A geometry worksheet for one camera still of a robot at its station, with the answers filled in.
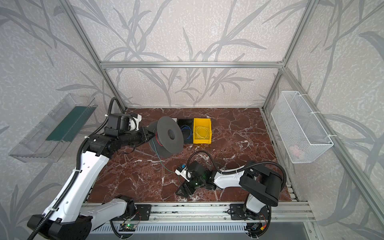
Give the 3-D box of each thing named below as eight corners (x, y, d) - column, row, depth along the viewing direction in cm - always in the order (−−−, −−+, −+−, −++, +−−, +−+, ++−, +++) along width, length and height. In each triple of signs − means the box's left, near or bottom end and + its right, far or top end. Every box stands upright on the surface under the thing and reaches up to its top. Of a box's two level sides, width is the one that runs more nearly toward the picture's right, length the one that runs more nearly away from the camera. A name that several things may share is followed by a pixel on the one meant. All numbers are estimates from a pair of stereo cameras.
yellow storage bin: (193, 144, 101) (192, 138, 95) (193, 124, 113) (193, 118, 107) (211, 144, 101) (212, 138, 95) (210, 124, 113) (211, 118, 107)
